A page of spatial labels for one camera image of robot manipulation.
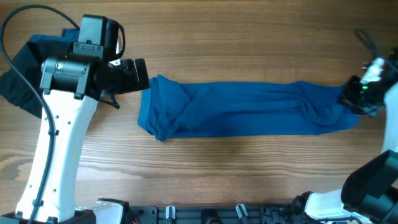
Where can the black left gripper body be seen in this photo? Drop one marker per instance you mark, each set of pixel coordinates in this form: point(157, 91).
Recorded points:
point(125, 79)

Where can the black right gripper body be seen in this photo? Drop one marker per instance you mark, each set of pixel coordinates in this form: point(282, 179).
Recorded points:
point(361, 96)

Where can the blue polo shirt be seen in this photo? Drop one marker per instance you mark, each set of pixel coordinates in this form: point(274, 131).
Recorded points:
point(170, 109)

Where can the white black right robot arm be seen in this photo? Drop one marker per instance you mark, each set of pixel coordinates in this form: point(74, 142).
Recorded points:
point(367, 194)

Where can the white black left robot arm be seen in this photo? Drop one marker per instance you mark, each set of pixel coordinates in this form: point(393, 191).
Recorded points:
point(73, 85)

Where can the dark blue folded garment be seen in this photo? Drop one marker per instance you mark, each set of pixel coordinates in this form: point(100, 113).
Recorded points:
point(67, 35)

